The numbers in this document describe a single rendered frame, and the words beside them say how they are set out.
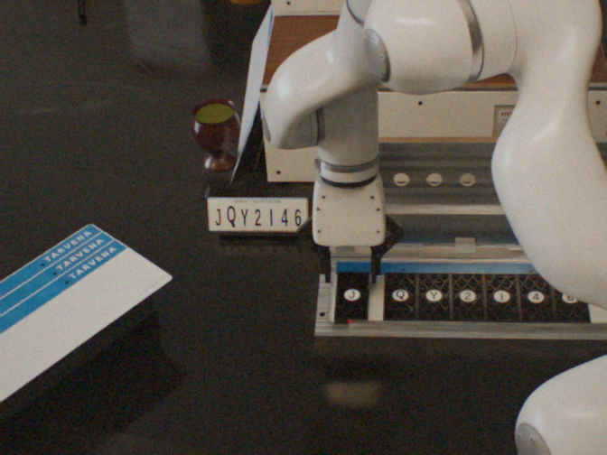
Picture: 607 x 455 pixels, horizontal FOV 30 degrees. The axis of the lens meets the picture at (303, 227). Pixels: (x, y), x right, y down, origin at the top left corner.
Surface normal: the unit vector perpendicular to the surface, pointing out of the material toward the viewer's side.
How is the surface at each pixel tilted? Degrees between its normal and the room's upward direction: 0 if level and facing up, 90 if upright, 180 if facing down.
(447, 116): 90
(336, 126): 76
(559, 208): 48
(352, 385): 0
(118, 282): 0
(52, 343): 0
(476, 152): 81
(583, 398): 9
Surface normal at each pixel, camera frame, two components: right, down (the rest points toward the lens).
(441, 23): 0.18, -0.12
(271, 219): -0.09, 0.28
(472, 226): -0.08, 0.54
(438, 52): 0.27, 0.35
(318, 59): -0.57, -0.18
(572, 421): -0.37, -0.39
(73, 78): -0.06, -0.75
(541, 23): 0.07, 0.10
